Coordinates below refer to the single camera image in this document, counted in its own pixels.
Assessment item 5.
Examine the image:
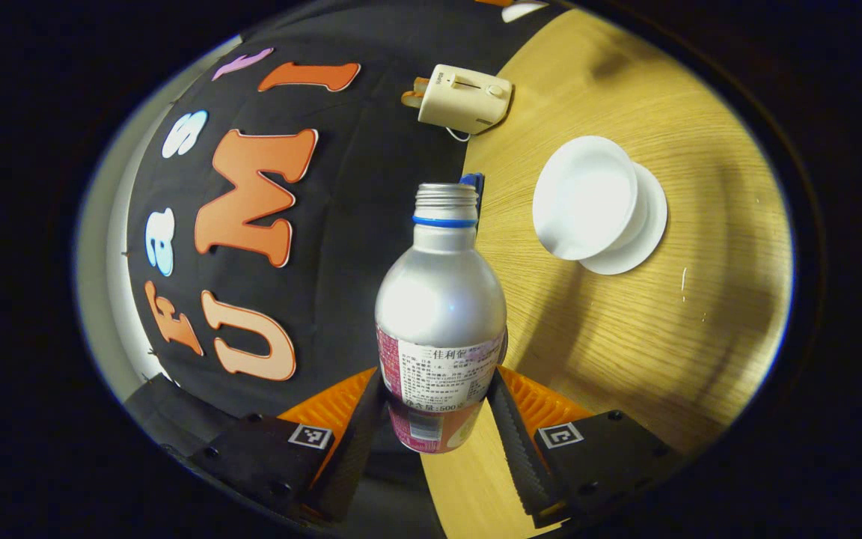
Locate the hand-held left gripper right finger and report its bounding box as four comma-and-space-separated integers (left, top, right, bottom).
486, 365, 685, 529

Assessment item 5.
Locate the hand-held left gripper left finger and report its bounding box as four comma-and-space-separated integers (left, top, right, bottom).
188, 365, 387, 523

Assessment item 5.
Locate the silver water bottle red label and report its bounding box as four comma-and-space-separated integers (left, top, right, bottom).
375, 183, 508, 454

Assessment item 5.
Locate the white teacup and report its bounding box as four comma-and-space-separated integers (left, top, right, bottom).
533, 135, 638, 261

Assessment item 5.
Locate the cream white toaster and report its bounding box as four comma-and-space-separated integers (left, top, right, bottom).
418, 64, 513, 135

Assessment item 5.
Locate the blue folded cloth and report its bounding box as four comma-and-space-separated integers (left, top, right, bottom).
459, 173, 486, 225

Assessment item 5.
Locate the black backdrop cloth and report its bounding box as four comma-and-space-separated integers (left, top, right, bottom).
123, 0, 574, 537

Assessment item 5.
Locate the white saucer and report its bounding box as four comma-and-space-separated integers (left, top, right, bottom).
577, 161, 668, 276

